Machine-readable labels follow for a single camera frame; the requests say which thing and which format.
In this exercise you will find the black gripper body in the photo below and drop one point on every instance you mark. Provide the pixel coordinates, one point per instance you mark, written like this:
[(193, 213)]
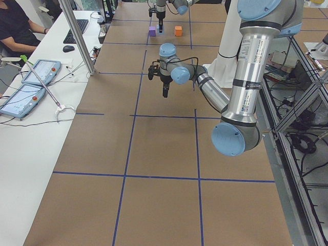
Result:
[(165, 79), (160, 15)]

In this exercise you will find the light blue block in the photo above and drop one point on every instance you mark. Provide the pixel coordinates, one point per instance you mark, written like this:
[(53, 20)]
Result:
[(160, 32)]

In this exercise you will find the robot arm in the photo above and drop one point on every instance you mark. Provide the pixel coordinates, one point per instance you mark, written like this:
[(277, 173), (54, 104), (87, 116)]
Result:
[(160, 9), (261, 22)]

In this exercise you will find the purple block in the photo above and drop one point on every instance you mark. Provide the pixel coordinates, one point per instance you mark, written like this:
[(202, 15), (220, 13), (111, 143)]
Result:
[(152, 31)]

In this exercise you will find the orange block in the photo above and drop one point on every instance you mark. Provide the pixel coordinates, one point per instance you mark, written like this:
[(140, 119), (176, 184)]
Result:
[(178, 31)]

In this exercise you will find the metal cup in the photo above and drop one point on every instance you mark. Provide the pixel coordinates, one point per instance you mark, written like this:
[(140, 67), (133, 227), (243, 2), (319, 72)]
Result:
[(102, 31)]

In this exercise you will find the black computer mouse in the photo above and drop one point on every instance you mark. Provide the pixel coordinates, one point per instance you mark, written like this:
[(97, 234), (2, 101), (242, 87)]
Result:
[(68, 48)]

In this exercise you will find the stack of books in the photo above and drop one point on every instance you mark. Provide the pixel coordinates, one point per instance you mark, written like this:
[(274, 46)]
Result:
[(279, 69)]

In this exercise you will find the teach pendant far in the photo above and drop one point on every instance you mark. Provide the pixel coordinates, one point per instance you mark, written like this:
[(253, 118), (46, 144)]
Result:
[(46, 70)]

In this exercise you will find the teach pendant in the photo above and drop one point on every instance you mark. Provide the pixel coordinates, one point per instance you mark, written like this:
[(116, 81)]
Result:
[(46, 70), (22, 102)]

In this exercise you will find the long metal rod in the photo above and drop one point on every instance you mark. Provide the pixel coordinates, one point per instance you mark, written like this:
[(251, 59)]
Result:
[(60, 107)]

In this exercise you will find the teach pendant near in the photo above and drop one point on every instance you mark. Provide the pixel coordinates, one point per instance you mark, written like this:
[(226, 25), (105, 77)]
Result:
[(22, 102)]

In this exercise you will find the seated person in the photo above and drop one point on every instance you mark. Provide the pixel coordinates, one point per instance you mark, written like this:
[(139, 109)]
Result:
[(17, 30)]

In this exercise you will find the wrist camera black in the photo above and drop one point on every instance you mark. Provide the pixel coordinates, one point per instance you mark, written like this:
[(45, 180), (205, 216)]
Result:
[(153, 70), (152, 11)]

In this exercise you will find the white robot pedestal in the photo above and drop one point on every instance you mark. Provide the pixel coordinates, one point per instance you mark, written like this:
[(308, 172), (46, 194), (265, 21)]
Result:
[(223, 67)]

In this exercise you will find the aluminium frame post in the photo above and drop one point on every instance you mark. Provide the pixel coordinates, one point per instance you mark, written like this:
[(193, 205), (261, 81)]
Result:
[(70, 17)]

